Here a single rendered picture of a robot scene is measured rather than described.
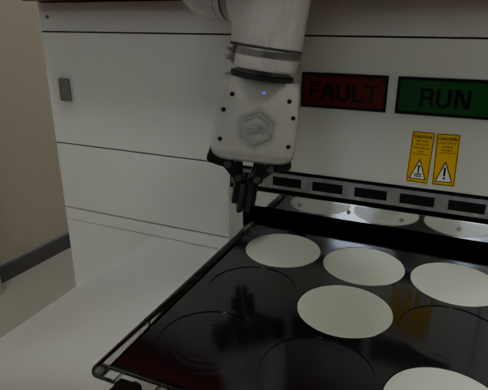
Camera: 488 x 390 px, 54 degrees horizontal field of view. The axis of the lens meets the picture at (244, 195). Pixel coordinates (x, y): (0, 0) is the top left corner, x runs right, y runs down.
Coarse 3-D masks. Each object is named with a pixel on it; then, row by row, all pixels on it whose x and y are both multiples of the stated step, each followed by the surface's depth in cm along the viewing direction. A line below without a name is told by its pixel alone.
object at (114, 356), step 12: (252, 228) 72; (240, 240) 69; (216, 252) 64; (228, 252) 65; (204, 264) 61; (192, 276) 58; (180, 288) 56; (168, 300) 53; (156, 312) 51; (144, 324) 49; (132, 336) 47; (120, 348) 46; (108, 360) 44
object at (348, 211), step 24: (264, 192) 75; (288, 192) 74; (240, 216) 78; (336, 216) 71; (360, 216) 70; (384, 216) 68; (408, 216) 67; (432, 216) 66; (456, 216) 66; (480, 240) 64
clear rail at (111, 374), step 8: (96, 368) 43; (104, 368) 43; (112, 368) 43; (96, 376) 43; (104, 376) 43; (112, 376) 42; (120, 376) 42; (128, 376) 42; (136, 376) 42; (112, 384) 43; (144, 384) 41; (152, 384) 41; (160, 384) 41
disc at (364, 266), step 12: (336, 252) 65; (348, 252) 65; (360, 252) 65; (372, 252) 65; (384, 252) 65; (324, 264) 62; (336, 264) 62; (348, 264) 62; (360, 264) 62; (372, 264) 62; (384, 264) 62; (396, 264) 62; (336, 276) 59; (348, 276) 59; (360, 276) 59; (372, 276) 59; (384, 276) 59; (396, 276) 59
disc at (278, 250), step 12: (252, 240) 68; (264, 240) 68; (276, 240) 68; (288, 240) 68; (300, 240) 68; (252, 252) 65; (264, 252) 65; (276, 252) 65; (288, 252) 65; (300, 252) 65; (312, 252) 65; (264, 264) 62; (276, 264) 62; (288, 264) 62; (300, 264) 62
